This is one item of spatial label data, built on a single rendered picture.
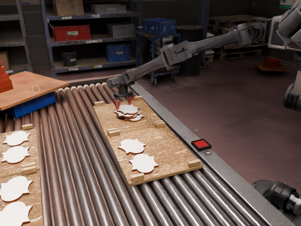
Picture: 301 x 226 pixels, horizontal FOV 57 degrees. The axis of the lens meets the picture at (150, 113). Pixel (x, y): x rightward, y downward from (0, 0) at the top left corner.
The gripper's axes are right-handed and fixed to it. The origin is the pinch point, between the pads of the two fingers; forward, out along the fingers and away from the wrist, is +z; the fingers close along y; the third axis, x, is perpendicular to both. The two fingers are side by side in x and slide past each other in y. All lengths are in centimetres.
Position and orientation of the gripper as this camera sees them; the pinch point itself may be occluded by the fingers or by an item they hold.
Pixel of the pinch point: (123, 106)
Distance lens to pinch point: 171.7
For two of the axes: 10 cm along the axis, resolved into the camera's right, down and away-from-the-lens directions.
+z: -0.2, 8.9, 4.5
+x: 7.0, 3.3, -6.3
